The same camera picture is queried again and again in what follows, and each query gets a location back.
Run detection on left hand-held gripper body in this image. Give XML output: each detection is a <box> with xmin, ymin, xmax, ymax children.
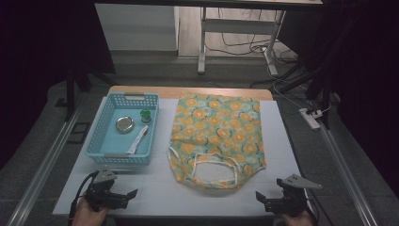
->
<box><xmin>84</xmin><ymin>169</ymin><xmax>130</xmax><ymax>212</ymax></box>

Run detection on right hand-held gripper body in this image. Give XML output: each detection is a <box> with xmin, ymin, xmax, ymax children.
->
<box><xmin>263</xmin><ymin>173</ymin><xmax>323</xmax><ymax>218</ymax></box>

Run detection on blue plastic basket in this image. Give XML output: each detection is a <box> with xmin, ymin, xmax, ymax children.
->
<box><xmin>86</xmin><ymin>91</ymin><xmax>160</xmax><ymax>167</ymax></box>

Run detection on white tube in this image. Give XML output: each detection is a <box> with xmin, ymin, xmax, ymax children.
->
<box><xmin>126</xmin><ymin>124</ymin><xmax>150</xmax><ymax>155</ymax></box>

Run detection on round metal tin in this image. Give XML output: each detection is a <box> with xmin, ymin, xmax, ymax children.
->
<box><xmin>115</xmin><ymin>116</ymin><xmax>136</xmax><ymax>135</ymax></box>

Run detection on small green-capped bottle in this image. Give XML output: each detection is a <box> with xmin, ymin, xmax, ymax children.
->
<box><xmin>139</xmin><ymin>108</ymin><xmax>152</xmax><ymax>124</ymax></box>

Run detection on floral cloth bag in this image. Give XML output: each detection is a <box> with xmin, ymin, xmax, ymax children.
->
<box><xmin>168</xmin><ymin>91</ymin><xmax>267</xmax><ymax>191</ymax></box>

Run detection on person's right hand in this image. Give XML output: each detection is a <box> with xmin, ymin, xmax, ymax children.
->
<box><xmin>281</xmin><ymin>209</ymin><xmax>318</xmax><ymax>226</ymax></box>

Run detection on person's left hand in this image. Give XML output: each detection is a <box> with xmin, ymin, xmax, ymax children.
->
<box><xmin>71</xmin><ymin>197</ymin><xmax>109</xmax><ymax>226</ymax></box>

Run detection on white table mat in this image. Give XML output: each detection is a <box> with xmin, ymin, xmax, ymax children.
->
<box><xmin>52</xmin><ymin>96</ymin><xmax>314</xmax><ymax>218</ymax></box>

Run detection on black floor plate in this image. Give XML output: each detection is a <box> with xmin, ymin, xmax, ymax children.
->
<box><xmin>67</xmin><ymin>121</ymin><xmax>91</xmax><ymax>145</ymax></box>

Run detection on white power strip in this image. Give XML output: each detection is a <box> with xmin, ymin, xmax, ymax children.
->
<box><xmin>298</xmin><ymin>107</ymin><xmax>324</xmax><ymax>131</ymax></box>

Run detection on black stand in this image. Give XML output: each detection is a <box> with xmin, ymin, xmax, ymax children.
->
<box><xmin>276</xmin><ymin>59</ymin><xmax>342</xmax><ymax>130</ymax></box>
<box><xmin>64</xmin><ymin>67</ymin><xmax>119</xmax><ymax>121</ymax></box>

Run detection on white cabinet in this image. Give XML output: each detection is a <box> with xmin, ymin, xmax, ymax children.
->
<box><xmin>94</xmin><ymin>3</ymin><xmax>180</xmax><ymax>52</ymax></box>

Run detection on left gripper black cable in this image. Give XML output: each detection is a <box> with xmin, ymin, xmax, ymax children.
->
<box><xmin>69</xmin><ymin>170</ymin><xmax>99</xmax><ymax>226</ymax></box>

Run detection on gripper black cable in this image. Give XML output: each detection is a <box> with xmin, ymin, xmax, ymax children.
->
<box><xmin>69</xmin><ymin>170</ymin><xmax>99</xmax><ymax>226</ymax></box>
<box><xmin>304</xmin><ymin>189</ymin><xmax>322</xmax><ymax>226</ymax></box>

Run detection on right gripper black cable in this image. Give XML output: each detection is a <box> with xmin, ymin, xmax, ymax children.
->
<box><xmin>304</xmin><ymin>189</ymin><xmax>322</xmax><ymax>226</ymax></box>

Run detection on aluminium rail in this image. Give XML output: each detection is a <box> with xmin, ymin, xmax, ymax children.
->
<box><xmin>318</xmin><ymin>123</ymin><xmax>379</xmax><ymax>226</ymax></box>
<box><xmin>6</xmin><ymin>103</ymin><xmax>83</xmax><ymax>226</ymax></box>

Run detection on white cable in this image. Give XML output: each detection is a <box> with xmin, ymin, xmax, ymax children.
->
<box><xmin>266</xmin><ymin>60</ymin><xmax>333</xmax><ymax>115</ymax></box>

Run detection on black floor cables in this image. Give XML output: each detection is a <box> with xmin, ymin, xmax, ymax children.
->
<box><xmin>205</xmin><ymin>8</ymin><xmax>299</xmax><ymax>65</ymax></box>

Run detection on white desk frame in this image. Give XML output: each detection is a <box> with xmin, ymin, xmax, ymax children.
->
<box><xmin>197</xmin><ymin>6</ymin><xmax>287</xmax><ymax>76</ymax></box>

